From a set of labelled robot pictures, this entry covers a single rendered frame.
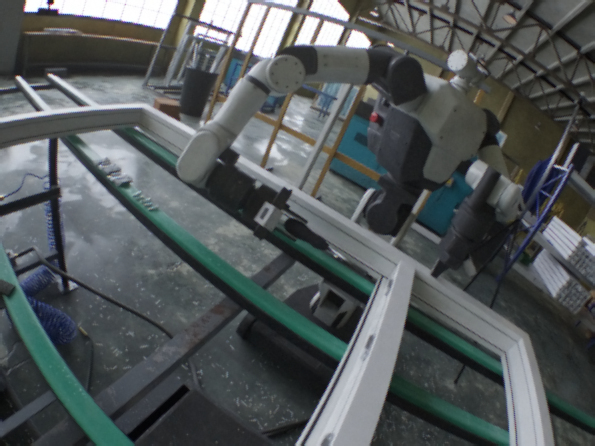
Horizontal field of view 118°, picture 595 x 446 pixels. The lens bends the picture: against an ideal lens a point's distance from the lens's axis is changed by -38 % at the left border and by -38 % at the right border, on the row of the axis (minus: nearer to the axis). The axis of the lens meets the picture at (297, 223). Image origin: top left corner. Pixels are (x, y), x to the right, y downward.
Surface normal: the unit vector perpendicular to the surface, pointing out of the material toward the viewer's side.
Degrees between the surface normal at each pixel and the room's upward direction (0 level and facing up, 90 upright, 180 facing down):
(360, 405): 0
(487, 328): 90
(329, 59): 77
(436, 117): 86
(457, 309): 90
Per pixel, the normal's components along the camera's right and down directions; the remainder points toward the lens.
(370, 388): 0.37, -0.80
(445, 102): -0.36, 0.27
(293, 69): 0.22, 0.35
